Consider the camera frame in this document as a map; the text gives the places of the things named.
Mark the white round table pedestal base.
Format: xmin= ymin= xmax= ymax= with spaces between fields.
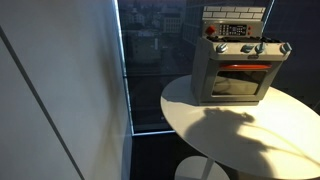
xmin=174 ymin=155 xmax=231 ymax=180

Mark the vertical window frame strip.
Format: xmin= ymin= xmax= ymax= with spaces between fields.
xmin=113 ymin=0 xmax=135 ymax=137

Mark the grey toy stove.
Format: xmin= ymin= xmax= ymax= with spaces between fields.
xmin=190 ymin=5 xmax=294 ymax=107

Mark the red round timer knob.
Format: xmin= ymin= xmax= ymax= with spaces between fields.
xmin=205 ymin=25 xmax=217 ymax=36

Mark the blue stove knob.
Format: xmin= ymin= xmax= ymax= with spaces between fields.
xmin=241 ymin=44 xmax=255 ymax=54
xmin=280 ymin=42 xmax=293 ymax=56
xmin=254 ymin=42 xmax=267 ymax=55
xmin=215 ymin=42 xmax=230 ymax=54

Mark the oven door with red handle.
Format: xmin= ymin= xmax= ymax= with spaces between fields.
xmin=201 ymin=59 xmax=283 ymax=104

